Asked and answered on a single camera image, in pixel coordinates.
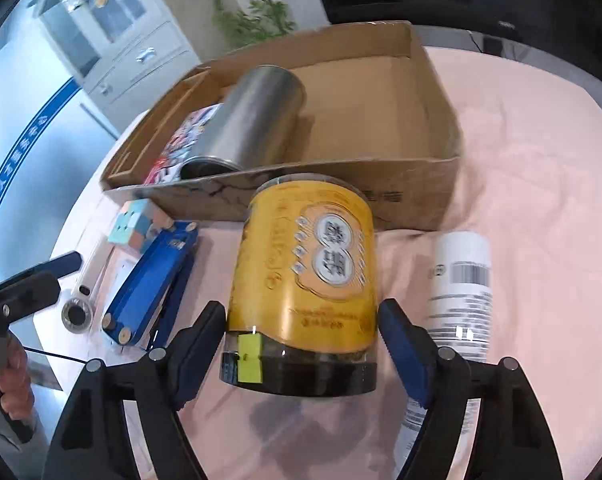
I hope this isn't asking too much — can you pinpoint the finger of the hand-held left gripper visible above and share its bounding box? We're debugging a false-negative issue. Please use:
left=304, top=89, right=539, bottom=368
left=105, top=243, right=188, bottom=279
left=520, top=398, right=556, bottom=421
left=0, top=252, right=82, bottom=295
left=0, top=273, right=62, bottom=333

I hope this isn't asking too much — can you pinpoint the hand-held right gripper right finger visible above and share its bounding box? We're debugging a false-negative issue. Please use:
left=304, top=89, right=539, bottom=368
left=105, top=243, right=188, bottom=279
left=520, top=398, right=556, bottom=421
left=378, top=298, right=564, bottom=480

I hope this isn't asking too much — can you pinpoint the brown cardboard box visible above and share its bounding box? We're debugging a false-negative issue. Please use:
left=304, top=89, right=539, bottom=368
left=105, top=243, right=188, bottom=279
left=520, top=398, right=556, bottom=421
left=100, top=21, right=464, bottom=233

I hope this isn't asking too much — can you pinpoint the colourful printed flat pack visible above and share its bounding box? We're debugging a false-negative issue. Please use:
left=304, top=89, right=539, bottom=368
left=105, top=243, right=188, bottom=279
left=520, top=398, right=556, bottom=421
left=143, top=104, right=225, bottom=184

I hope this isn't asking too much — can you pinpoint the thin black cable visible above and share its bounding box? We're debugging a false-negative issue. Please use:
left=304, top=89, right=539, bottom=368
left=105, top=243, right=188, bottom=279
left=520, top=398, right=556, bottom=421
left=23, top=347, right=89, bottom=364

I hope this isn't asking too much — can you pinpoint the thin-trunk green leafy plant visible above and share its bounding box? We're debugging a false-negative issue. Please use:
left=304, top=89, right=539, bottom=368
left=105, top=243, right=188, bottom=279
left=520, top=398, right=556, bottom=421
left=211, top=0, right=296, bottom=46

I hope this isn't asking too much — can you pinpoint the blue stapler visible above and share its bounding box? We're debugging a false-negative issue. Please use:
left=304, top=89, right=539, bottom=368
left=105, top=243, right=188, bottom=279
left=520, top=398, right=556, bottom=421
left=101, top=220, right=200, bottom=351

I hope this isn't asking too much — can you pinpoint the silver metal can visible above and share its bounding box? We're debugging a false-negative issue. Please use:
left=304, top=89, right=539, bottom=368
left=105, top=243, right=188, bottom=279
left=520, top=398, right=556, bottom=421
left=180, top=65, right=308, bottom=181

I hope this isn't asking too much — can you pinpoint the white barcode label bottle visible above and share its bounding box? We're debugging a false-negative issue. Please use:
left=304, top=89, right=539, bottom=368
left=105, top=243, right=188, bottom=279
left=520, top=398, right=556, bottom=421
left=400, top=231, right=492, bottom=456

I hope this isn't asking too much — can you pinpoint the person's left hand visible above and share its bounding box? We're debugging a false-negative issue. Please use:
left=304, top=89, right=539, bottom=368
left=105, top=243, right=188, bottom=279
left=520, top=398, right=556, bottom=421
left=0, top=339, right=35, bottom=412

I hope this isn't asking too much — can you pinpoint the brown cardboard insert tray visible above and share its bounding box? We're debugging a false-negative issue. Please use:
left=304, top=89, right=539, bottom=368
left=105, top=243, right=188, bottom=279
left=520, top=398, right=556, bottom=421
left=106, top=72, right=209, bottom=188

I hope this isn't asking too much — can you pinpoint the white handled tool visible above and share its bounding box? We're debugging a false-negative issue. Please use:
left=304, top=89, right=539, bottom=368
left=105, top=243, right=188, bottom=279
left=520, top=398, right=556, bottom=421
left=61, top=237, right=109, bottom=333

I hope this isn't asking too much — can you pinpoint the blue striped frosted glass door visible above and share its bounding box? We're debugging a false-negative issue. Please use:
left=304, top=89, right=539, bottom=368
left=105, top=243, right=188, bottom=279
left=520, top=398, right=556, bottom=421
left=0, top=0, right=122, bottom=261

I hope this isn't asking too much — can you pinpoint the pastel puzzle cube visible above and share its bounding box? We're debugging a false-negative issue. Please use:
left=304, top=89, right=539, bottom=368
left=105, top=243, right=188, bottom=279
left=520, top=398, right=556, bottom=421
left=107, top=199, right=174, bottom=256

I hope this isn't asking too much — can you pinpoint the grey metal glass-door cabinet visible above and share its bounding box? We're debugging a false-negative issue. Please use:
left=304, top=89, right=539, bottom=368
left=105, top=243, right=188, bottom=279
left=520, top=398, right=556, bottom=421
left=36, top=0, right=196, bottom=111

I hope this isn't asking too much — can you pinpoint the yellow label round canister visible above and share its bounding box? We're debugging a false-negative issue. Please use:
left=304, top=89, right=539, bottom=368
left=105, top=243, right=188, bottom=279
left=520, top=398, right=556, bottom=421
left=220, top=172, right=380, bottom=397

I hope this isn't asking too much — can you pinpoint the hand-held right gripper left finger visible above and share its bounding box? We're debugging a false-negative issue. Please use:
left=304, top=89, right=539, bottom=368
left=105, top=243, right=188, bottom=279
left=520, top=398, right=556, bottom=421
left=41, top=300, right=228, bottom=480

